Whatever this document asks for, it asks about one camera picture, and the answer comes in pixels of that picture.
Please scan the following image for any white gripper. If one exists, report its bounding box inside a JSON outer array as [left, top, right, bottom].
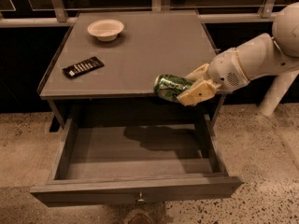
[[177, 48, 249, 105]]

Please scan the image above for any crushed green soda can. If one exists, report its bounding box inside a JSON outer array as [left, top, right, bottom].
[[153, 75, 192, 103]]

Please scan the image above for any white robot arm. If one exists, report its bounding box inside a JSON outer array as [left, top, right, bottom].
[[178, 3, 299, 105]]

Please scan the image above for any open grey top drawer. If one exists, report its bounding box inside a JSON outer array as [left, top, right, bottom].
[[30, 116, 243, 206]]

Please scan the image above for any grey cabinet with top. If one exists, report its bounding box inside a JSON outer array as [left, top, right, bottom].
[[38, 10, 216, 124]]

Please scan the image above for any metal drawer knob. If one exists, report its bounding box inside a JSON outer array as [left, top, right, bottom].
[[136, 191, 146, 203]]

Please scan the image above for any white paper bowl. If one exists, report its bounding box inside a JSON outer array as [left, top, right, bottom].
[[87, 20, 124, 42]]

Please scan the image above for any black snack bar packet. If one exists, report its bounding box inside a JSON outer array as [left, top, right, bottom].
[[63, 57, 105, 78]]

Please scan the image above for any white slanted post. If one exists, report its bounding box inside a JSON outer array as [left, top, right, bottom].
[[258, 71, 299, 116]]

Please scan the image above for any metal railing frame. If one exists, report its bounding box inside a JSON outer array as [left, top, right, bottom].
[[0, 0, 299, 29]]

